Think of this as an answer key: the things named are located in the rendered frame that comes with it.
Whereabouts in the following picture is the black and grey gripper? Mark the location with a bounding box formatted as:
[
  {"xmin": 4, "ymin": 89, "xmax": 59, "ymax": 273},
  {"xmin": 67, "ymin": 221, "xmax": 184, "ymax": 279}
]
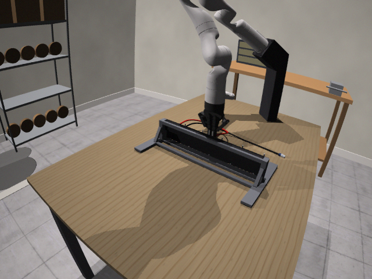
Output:
[{"xmin": 198, "ymin": 101, "xmax": 230, "ymax": 137}]

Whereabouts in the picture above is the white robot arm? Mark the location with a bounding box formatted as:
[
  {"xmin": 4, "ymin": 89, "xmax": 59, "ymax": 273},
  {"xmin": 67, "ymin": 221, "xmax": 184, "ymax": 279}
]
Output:
[{"xmin": 179, "ymin": 0, "xmax": 268, "ymax": 105}]

